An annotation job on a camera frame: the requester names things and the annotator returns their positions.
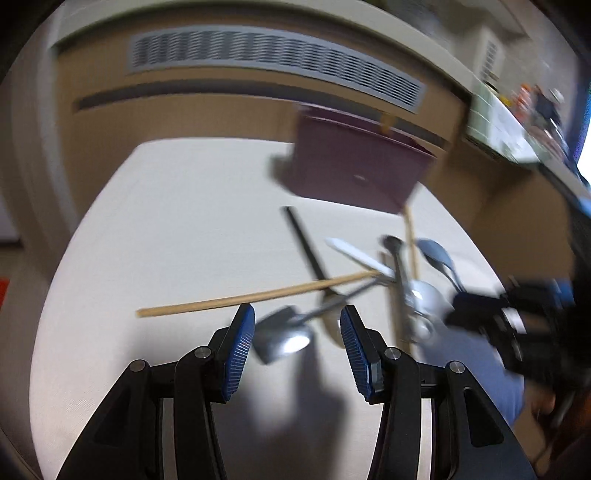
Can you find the white plastic knife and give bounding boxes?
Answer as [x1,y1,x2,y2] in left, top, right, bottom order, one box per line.
[325,237,396,278]

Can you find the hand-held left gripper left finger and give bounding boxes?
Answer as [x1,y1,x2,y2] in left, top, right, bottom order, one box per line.
[58,304,256,480]

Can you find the shovel-shaped metal spoon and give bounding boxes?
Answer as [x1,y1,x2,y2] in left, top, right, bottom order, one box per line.
[253,272,384,365]

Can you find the cluttered counter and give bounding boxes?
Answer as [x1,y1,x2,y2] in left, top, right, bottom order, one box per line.
[464,78,591,185]

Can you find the grey wall vent grille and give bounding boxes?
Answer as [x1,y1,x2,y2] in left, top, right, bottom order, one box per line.
[124,25,428,114]

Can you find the blue-grey spoon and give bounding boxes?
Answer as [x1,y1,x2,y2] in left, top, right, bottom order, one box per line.
[417,239,465,292]

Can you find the maroon utensil container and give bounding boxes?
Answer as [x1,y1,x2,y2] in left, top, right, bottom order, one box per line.
[277,104,437,215]

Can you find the large shiny metal spoon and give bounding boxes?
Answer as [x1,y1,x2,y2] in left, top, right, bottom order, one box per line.
[404,279,450,346]

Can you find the black-handled spoon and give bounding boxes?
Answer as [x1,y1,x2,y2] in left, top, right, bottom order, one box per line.
[284,206,354,347]

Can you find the long wooden chopstick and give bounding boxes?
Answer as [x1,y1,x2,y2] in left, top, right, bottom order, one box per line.
[402,205,421,283]
[137,271,377,319]

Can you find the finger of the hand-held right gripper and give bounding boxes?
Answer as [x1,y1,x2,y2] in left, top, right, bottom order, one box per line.
[450,291,509,332]
[505,276,576,304]

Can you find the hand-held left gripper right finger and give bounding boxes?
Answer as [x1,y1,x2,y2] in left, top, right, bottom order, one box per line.
[340,305,537,480]

